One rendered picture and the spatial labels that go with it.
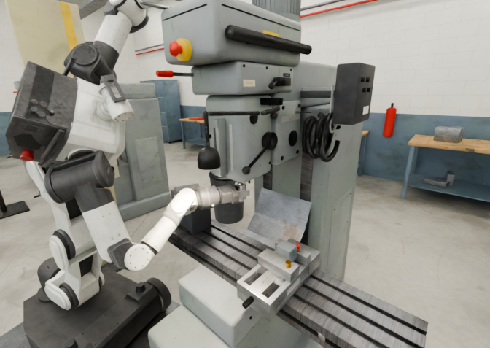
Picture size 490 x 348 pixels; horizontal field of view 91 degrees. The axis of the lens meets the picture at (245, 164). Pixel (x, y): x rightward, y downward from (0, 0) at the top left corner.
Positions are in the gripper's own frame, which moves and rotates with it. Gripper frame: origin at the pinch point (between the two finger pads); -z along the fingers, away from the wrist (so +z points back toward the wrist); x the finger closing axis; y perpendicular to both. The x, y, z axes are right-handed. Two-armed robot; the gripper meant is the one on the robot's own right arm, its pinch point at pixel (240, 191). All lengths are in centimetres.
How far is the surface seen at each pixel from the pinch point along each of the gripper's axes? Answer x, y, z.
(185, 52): -12, -52, 22
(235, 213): 169, 108, -65
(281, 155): -5.6, -15.6, -16.1
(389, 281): 18, 121, -149
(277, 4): 2, -72, -17
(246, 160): -11.9, -17.3, 2.7
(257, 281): -25.7, 23.6, 5.0
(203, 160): -18.9, -21.0, 20.0
